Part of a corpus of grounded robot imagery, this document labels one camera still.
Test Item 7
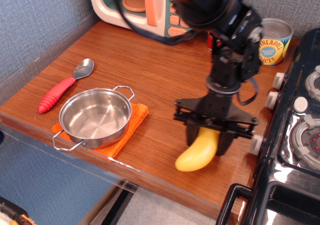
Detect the tomato sauce can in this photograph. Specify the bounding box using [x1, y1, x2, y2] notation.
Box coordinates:
[207, 32, 221, 51]

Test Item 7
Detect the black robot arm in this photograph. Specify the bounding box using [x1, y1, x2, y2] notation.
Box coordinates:
[173, 0, 263, 156]

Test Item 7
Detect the pineapple slices can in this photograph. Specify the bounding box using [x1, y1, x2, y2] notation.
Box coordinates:
[259, 18, 294, 66]

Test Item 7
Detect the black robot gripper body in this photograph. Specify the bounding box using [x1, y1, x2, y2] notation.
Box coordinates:
[174, 90, 259, 139]

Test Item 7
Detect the orange microwave turntable plate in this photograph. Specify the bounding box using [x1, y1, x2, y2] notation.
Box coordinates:
[122, 0, 146, 13]

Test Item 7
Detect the yellow toy banana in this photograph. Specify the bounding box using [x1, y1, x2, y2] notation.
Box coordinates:
[175, 127, 221, 172]

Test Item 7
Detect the teal toy microwave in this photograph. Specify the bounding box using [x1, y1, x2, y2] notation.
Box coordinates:
[91, 0, 191, 38]

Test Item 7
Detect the orange knitted cloth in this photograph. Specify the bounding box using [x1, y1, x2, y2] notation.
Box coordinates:
[51, 103, 149, 159]

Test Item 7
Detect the black toy stove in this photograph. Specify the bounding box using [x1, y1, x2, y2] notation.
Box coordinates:
[216, 28, 320, 225]

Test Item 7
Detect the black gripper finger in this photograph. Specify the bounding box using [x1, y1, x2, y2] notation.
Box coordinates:
[216, 131, 237, 156]
[186, 124, 200, 147]

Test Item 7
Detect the stainless steel pot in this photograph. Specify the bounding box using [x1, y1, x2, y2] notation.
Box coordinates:
[52, 85, 135, 152]

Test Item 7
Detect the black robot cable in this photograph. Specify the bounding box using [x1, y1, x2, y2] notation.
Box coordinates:
[111, 0, 260, 106]

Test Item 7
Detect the red-handled metal spoon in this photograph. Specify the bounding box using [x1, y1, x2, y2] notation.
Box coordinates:
[38, 58, 95, 114]

